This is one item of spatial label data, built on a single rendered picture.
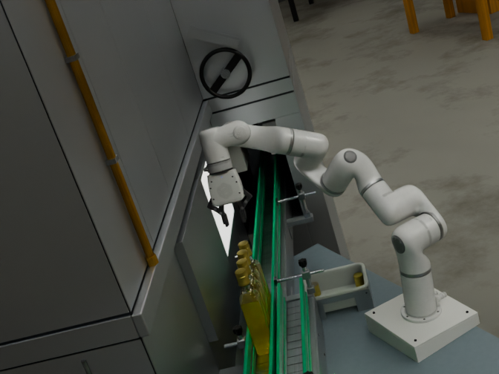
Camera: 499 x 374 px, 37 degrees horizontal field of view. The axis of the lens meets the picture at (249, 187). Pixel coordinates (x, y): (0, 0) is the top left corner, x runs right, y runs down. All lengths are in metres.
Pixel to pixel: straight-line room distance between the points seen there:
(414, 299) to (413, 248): 0.18
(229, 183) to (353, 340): 0.66
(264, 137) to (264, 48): 0.79
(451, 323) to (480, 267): 1.79
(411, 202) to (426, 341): 0.41
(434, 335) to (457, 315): 0.12
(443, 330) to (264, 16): 1.43
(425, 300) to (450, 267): 1.84
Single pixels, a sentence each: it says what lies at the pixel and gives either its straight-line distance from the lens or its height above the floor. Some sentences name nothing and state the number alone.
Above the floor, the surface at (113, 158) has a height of 1.69.
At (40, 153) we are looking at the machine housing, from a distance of 1.57.
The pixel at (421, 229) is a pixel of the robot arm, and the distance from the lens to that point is 2.29.
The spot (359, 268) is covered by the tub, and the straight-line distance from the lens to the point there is 2.73.
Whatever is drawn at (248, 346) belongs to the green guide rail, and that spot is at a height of 0.96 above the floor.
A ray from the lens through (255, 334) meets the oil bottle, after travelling 2.29.
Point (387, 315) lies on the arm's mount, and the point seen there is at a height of 0.82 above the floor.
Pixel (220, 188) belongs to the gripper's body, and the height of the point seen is 1.36.
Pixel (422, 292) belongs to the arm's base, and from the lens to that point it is 2.37.
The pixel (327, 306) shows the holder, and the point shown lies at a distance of 2.62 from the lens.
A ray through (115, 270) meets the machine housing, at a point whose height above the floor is 1.50.
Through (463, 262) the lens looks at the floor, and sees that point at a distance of 4.24.
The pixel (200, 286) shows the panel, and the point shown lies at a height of 1.16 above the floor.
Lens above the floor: 2.18
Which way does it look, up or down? 22 degrees down
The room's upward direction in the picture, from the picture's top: 18 degrees counter-clockwise
